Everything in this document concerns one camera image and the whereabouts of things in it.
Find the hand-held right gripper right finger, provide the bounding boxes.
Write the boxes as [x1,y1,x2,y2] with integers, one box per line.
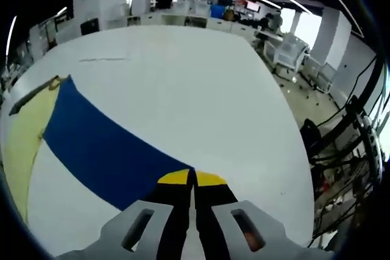
[195,170,333,260]

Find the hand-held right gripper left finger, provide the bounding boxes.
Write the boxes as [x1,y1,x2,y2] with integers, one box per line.
[56,170,195,260]

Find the yellow black blue garment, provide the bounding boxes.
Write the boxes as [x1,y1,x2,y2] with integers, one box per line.
[1,74,196,227]

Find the black bag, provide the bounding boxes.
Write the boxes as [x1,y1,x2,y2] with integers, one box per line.
[300,118,323,153]

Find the white socket panel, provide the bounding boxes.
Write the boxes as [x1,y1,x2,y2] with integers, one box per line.
[78,56,130,62]

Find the grey power strip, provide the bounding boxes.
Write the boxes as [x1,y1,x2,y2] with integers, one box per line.
[359,113,382,188]

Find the black stand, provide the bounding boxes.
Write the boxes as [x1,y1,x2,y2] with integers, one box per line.
[307,95,385,188]

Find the group of white office chairs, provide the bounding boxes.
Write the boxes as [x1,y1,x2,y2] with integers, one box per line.
[254,28,338,93]

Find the white cabinet row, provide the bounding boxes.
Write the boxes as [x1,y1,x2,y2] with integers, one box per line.
[126,13,263,41]

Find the blue barrel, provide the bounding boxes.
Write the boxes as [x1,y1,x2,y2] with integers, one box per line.
[210,4,225,19]

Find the black bin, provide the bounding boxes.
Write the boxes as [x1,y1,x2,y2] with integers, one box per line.
[80,18,100,36]

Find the white tall box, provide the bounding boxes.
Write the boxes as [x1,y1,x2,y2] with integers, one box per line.
[130,0,152,16]

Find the white window pillar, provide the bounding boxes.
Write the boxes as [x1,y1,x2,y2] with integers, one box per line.
[310,5,354,66]

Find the white locker cabinet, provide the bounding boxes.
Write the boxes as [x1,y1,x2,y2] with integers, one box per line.
[29,18,77,55]

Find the short ceiling light strip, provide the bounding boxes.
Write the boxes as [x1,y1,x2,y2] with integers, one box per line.
[5,15,18,57]

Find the tangle of black cables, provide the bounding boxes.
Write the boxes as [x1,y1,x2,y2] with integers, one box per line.
[310,150,381,242]

